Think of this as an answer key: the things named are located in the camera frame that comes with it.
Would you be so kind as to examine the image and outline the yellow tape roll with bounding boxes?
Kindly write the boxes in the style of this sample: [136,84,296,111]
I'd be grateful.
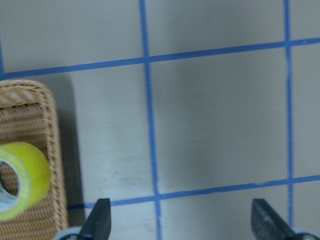
[0,142,51,222]

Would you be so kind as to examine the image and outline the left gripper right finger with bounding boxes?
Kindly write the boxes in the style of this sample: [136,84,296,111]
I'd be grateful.
[251,198,300,240]

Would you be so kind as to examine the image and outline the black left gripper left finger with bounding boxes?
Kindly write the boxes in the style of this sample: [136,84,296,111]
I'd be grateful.
[77,198,112,240]

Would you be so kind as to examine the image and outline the brown wicker basket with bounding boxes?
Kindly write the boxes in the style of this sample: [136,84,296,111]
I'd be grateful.
[0,79,68,240]

